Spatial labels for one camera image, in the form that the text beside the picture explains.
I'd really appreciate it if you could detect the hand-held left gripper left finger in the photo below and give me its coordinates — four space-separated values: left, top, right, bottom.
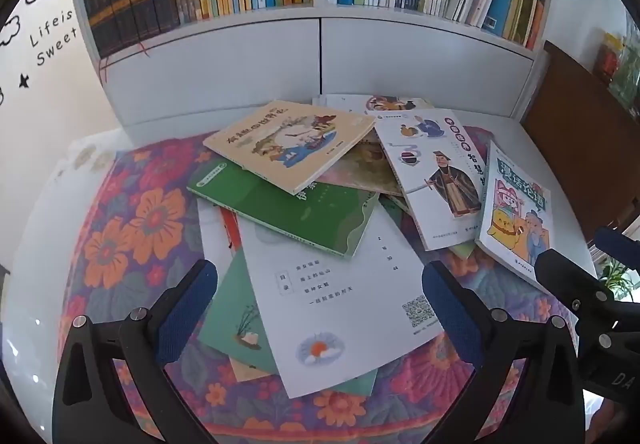
51 259 219 444

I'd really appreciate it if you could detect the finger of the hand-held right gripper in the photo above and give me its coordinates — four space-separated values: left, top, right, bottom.
594 225 640 270
534 248 621 360

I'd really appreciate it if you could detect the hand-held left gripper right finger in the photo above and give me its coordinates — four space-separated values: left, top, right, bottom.
421 260 586 444

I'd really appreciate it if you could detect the teal green thin book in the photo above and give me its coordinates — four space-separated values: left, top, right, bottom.
198 249 378 397

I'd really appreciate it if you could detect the tan cover book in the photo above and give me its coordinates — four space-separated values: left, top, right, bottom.
231 358 273 382

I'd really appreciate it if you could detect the cartoon characters cover book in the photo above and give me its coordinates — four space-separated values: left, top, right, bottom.
474 139 553 295

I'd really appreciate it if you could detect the red cover book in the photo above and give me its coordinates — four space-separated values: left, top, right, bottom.
220 208 240 252

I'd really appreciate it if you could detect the white book with robed swordsman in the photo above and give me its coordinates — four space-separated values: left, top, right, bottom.
374 108 488 252

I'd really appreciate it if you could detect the white book with robed woman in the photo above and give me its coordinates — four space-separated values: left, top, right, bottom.
238 198 445 400

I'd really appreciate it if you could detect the green cricket cover book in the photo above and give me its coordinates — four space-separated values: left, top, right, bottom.
186 159 381 259

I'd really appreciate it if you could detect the brown landscape cover book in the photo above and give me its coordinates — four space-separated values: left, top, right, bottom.
315 129 406 199

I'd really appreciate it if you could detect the beige illustrated cover book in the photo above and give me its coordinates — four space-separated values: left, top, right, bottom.
202 99 377 196

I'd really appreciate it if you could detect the small green leafy plant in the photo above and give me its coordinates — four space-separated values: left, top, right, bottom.
597 259 640 302

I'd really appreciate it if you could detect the floral patterned blanket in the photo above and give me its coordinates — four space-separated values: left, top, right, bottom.
52 124 581 444

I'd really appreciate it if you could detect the brown wooden cabinet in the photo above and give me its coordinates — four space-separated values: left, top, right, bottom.
520 40 640 245

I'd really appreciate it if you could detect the red yellow box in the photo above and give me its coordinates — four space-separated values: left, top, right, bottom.
597 32 626 85

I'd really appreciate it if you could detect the white bookshelf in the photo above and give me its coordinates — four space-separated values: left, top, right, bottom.
65 0 558 142

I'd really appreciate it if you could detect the black text wall decal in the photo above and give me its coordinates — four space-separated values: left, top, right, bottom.
27 7 81 68

